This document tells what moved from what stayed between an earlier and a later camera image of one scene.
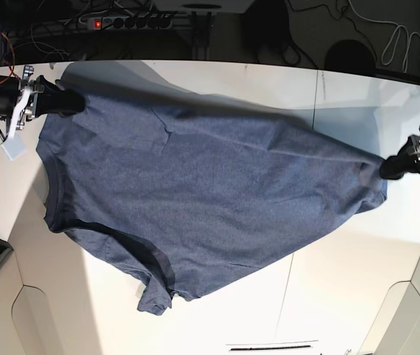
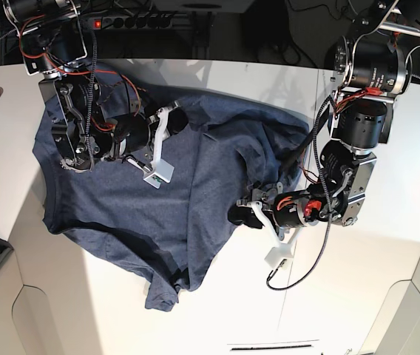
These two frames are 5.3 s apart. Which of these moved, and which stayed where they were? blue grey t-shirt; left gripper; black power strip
Moved: blue grey t-shirt; left gripper
Stayed: black power strip
